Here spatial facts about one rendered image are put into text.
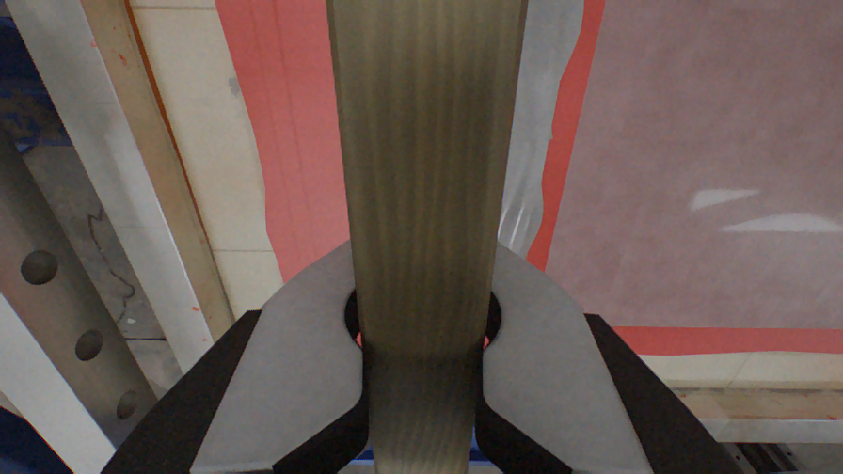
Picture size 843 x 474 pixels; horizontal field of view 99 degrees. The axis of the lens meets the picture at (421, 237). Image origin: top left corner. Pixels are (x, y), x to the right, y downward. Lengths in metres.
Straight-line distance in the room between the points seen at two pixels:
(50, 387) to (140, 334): 1.79
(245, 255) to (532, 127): 0.24
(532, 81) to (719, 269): 0.23
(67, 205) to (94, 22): 1.62
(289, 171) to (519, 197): 0.17
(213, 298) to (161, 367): 1.94
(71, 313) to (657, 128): 0.41
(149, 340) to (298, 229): 1.89
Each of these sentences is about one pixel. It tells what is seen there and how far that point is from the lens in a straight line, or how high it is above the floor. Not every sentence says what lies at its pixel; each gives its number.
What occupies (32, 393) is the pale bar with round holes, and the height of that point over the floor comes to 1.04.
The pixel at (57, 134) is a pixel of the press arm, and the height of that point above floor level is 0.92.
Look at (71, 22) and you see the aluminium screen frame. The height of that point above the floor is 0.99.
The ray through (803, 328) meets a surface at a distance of 0.49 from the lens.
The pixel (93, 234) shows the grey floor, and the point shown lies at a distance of 1.88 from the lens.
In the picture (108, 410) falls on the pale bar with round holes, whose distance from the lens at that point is 0.39.
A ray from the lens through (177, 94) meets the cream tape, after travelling 0.29.
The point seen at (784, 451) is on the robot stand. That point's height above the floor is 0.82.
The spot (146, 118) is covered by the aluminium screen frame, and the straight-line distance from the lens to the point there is 0.28.
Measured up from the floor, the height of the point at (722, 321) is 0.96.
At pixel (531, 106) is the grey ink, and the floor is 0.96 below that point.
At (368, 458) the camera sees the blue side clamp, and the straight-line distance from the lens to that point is 0.41.
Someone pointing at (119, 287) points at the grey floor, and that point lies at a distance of 2.00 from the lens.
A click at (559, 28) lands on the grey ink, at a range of 0.25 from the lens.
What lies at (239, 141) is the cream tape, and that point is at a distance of 0.28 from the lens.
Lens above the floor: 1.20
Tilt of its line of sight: 60 degrees down
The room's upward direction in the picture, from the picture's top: 179 degrees counter-clockwise
